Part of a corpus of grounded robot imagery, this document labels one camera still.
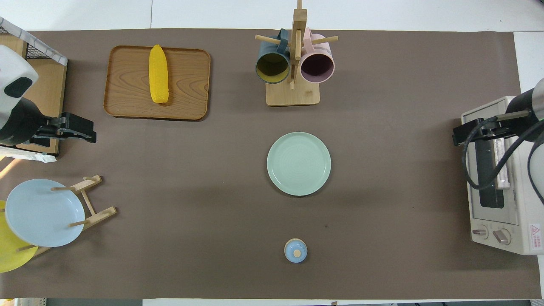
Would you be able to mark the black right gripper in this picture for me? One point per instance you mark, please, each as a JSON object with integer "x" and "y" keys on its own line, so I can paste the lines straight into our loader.
{"x": 466, "y": 132}

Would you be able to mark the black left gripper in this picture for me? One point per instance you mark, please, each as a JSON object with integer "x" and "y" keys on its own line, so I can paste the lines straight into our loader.
{"x": 78, "y": 127}

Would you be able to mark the yellow corn cob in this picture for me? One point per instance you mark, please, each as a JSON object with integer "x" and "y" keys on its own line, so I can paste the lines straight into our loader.
{"x": 159, "y": 74}

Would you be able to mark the pale green plate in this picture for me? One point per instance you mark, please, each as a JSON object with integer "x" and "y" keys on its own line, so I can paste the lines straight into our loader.
{"x": 298, "y": 163}

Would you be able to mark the beige toaster oven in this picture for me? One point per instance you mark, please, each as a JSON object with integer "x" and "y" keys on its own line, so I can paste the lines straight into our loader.
{"x": 520, "y": 225}

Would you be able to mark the wooden plate rack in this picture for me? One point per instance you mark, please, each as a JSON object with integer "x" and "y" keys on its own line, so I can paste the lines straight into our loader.
{"x": 100, "y": 214}

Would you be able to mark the light blue plate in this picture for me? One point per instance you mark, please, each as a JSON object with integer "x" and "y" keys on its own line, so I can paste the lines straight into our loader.
{"x": 42, "y": 216}

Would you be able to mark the brown wooden tray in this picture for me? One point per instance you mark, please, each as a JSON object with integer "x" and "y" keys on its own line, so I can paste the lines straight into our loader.
{"x": 191, "y": 85}

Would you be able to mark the yellow plate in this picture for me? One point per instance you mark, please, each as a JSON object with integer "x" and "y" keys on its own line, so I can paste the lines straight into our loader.
{"x": 10, "y": 255}

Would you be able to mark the brown table mat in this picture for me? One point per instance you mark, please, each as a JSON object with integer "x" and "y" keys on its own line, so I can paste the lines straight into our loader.
{"x": 212, "y": 191}

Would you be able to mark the pink mug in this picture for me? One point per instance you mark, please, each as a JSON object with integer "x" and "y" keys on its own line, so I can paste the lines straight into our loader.
{"x": 317, "y": 68}

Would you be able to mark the wooden mug rack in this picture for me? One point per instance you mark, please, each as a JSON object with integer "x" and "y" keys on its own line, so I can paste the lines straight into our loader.
{"x": 293, "y": 95}

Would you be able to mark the dark teal mug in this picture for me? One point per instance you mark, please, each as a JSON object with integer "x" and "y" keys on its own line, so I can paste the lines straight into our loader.
{"x": 272, "y": 68}

